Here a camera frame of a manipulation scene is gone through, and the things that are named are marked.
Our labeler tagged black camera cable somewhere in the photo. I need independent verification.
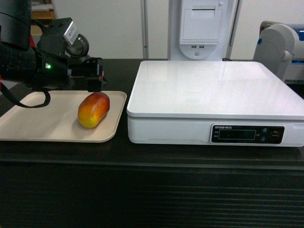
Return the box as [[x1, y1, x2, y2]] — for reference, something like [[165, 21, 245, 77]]
[[0, 78, 51, 109]]

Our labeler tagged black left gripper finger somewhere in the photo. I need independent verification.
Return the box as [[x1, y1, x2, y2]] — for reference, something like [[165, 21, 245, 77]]
[[70, 57, 106, 92]]

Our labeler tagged white blue label printer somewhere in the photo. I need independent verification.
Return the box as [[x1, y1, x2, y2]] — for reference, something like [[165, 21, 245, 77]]
[[253, 21, 304, 85]]

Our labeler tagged black checkout counter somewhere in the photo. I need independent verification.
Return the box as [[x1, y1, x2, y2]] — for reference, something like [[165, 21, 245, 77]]
[[0, 59, 304, 228]]

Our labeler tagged beige plastic tray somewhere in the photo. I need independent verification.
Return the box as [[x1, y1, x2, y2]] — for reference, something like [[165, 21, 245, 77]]
[[0, 91, 127, 143]]

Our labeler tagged white POS terminal stand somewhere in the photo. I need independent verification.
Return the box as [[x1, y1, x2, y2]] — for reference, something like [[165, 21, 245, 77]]
[[168, 0, 242, 61]]

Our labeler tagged red yellow mango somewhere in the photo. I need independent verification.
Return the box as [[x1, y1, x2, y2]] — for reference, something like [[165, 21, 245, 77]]
[[77, 92, 110, 128]]

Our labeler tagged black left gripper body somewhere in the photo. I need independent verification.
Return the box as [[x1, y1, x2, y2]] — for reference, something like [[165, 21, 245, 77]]
[[33, 18, 73, 90]]

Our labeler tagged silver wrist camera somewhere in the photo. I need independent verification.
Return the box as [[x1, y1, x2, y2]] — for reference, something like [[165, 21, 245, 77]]
[[63, 18, 79, 45]]

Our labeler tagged white checkout scale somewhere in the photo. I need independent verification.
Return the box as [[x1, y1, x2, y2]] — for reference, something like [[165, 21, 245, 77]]
[[127, 61, 304, 147]]

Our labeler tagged black barcode scanner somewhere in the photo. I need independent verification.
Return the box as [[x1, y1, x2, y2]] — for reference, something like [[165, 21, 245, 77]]
[[66, 34, 90, 60]]

